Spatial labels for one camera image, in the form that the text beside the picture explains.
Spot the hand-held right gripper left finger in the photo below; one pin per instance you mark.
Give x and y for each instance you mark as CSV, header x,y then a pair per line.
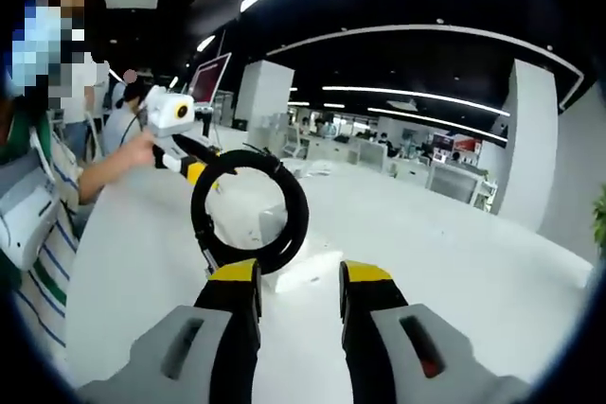
x,y
234,295

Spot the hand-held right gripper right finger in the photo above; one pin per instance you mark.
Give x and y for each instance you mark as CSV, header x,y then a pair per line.
x,y
374,300

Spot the green leafy plant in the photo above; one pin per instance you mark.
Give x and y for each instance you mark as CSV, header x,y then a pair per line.
x,y
600,215

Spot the monitor on stand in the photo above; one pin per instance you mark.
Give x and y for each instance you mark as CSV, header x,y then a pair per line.
x,y
208,80

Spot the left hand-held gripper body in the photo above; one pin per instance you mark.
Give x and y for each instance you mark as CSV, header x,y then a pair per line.
x,y
165,113

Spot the white desk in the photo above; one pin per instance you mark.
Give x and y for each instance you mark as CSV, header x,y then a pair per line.
x,y
426,252

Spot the white power strip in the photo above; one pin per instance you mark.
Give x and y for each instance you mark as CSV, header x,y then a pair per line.
x,y
303,274

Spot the white chest-worn device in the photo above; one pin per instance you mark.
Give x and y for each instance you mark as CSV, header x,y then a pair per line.
x,y
23,215

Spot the person's left hand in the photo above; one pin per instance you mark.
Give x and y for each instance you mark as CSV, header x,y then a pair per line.
x,y
139,148

